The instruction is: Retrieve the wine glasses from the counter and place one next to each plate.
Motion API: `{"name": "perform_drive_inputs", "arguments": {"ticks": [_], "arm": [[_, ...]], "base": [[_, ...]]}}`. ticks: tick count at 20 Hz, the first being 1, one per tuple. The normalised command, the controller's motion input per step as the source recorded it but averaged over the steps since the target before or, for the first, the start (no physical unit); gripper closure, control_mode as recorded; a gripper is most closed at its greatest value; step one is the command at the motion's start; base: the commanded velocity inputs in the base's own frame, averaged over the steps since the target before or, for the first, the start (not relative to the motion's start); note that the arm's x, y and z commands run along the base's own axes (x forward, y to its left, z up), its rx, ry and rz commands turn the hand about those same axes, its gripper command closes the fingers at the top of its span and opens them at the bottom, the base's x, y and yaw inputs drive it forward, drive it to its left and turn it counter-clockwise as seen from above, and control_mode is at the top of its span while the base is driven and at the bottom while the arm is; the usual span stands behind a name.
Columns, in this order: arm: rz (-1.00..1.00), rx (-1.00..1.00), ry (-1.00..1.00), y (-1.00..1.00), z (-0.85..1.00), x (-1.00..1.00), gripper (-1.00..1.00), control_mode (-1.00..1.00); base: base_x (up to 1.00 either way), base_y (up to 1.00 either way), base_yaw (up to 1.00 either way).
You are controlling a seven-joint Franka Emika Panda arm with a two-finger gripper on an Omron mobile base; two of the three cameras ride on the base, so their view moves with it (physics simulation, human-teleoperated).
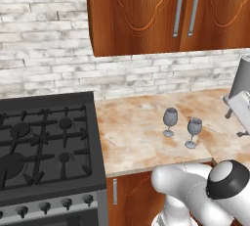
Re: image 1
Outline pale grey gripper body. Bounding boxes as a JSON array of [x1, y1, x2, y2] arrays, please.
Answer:
[[222, 90, 250, 132]]

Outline clear grey wine glass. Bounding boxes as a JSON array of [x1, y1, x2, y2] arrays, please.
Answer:
[[162, 107, 180, 138], [184, 116, 203, 150]]

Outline brown wooden base cupboard door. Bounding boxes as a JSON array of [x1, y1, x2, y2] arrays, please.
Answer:
[[105, 170, 168, 226]]

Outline black gas stove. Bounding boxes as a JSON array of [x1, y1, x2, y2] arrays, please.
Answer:
[[0, 90, 109, 226]]

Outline brown wooden wall cupboard door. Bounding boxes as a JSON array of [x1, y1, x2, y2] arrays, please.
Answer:
[[179, 0, 250, 54], [84, 0, 191, 58]]

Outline short silver cupboard handle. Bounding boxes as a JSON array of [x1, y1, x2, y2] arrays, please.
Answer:
[[111, 177, 118, 206]]

